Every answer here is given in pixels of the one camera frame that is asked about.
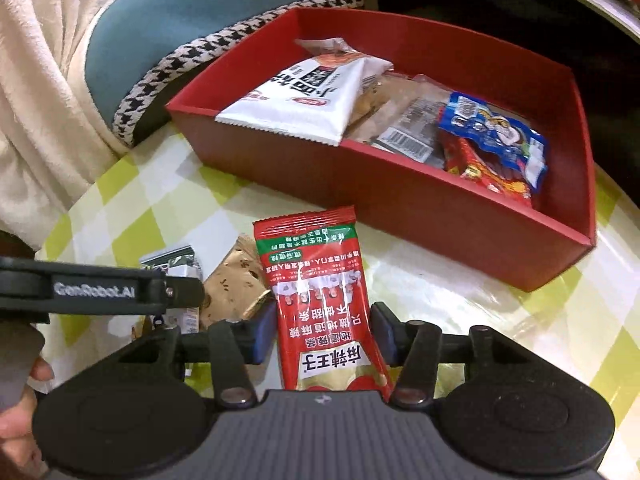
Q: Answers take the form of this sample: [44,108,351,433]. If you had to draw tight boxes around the clear packet orange print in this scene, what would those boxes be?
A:
[294,37,363,70]

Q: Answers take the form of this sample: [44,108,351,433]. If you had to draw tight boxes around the red cardboard box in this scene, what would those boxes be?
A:
[165,7,599,293]

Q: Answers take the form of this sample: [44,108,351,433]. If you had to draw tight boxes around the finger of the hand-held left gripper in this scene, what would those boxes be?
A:
[164,275,206,311]

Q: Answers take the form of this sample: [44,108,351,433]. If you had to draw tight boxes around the white fleece blanket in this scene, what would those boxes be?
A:
[0,0,128,252]

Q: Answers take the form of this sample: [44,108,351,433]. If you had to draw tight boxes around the person's left hand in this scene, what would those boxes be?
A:
[0,358,55,468]

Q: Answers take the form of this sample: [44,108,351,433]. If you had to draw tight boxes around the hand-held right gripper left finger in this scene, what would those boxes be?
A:
[102,302,279,407]

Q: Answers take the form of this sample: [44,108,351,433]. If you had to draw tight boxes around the blue cartoon snack packet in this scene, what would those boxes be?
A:
[436,91,549,194]

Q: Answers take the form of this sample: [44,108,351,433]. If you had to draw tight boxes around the white snack bag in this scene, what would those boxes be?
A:
[215,52,396,144]

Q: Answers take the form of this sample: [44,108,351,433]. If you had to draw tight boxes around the clear dark snack packet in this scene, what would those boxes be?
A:
[371,99,449,164]

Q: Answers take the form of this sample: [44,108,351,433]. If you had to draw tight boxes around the yellow-green checked tablecloth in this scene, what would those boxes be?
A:
[39,122,640,480]

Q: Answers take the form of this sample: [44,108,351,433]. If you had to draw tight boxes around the red snack packet white print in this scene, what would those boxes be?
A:
[252,204,394,404]

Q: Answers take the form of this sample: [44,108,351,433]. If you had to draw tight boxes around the red yellow snack packet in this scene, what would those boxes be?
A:
[441,132,534,209]

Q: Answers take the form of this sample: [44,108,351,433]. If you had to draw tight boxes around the waffle snack packet yellow label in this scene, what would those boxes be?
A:
[344,72,418,142]

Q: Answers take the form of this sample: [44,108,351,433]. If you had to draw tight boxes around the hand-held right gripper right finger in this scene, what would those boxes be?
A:
[370,302,529,409]

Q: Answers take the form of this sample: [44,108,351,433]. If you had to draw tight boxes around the green white small packet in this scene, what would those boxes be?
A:
[139,244,204,337]

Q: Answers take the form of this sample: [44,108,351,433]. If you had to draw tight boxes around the gold foil snack packet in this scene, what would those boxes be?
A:
[201,233,274,324]

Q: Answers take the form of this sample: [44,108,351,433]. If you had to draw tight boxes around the teal sofa cover houndstooth trim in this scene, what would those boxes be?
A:
[89,0,377,147]

